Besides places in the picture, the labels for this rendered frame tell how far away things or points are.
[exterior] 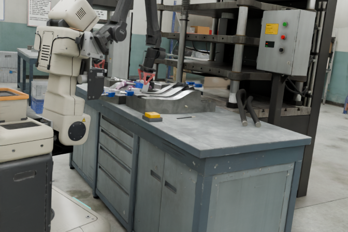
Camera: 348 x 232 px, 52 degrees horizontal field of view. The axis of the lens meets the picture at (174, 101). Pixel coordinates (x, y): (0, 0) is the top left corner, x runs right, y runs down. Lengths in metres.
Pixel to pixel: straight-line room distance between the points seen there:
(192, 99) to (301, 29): 0.79
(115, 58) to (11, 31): 3.37
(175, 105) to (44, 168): 0.83
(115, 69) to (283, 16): 4.45
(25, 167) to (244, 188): 0.97
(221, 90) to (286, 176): 1.26
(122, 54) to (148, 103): 4.51
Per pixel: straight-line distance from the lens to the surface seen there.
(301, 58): 2.38
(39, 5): 9.15
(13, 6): 9.11
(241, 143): 1.60
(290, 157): 1.88
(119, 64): 6.46
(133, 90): 2.12
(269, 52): 2.44
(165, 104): 2.04
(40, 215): 1.73
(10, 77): 8.51
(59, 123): 1.86
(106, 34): 1.73
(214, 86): 2.92
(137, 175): 2.11
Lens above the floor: 1.22
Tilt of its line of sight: 10 degrees down
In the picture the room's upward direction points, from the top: 5 degrees clockwise
